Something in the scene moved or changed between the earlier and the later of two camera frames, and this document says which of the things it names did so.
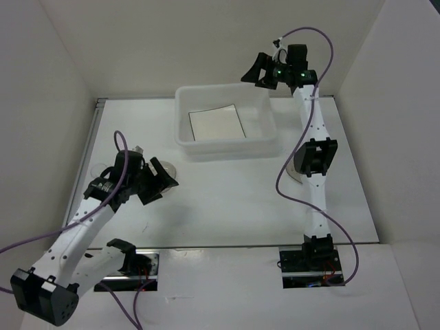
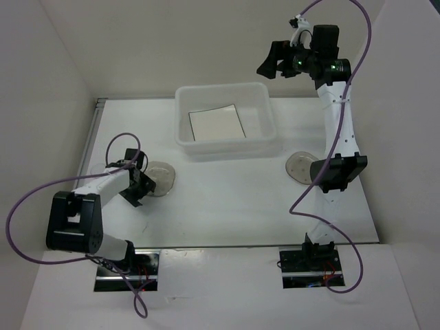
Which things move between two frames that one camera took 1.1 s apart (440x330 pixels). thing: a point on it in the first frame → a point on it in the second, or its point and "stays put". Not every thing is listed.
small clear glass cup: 97,169 stays put
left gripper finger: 163,179 → 147,184
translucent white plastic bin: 225,121 stays put
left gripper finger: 147,197 → 133,195
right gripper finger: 258,69 → 268,68
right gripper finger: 267,81 → 289,71
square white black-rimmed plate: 222,122 stays put
